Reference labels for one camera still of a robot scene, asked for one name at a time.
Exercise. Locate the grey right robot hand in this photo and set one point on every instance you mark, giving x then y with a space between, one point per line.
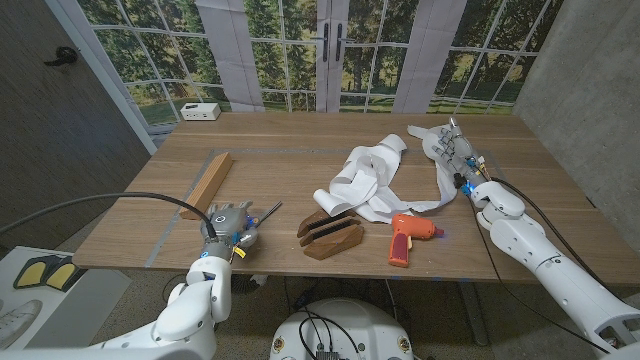
460 152

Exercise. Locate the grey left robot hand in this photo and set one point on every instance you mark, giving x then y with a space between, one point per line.
225 225

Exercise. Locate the grey and tan scissors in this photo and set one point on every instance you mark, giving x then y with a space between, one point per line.
270 210

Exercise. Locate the white receipt paper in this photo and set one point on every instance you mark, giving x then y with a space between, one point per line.
360 185

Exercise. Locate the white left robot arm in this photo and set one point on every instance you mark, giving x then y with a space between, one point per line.
190 320

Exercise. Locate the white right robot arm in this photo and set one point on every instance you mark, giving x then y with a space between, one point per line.
550 265

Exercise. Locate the orange toy drill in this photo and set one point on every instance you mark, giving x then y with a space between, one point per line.
407 227

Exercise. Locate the long light wooden block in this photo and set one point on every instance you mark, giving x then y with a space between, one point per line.
207 185

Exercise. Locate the black round object under table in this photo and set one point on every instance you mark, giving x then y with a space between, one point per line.
246 284

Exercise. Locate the dark brown slotted wooden block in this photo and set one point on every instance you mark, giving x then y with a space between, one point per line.
335 242

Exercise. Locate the white power strip box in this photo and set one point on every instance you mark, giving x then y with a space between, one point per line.
200 111

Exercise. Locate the white floor platform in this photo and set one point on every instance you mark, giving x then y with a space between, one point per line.
90 305

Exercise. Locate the grey table leg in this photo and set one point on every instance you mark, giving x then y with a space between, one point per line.
475 315

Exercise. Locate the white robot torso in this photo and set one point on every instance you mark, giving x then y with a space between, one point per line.
360 320

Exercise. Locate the printed window forest backdrop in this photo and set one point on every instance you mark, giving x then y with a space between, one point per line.
300 50

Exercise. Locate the yellow and black foot pedal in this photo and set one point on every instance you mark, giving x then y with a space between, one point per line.
31 274

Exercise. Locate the white sneaker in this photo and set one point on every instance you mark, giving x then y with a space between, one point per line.
15 322

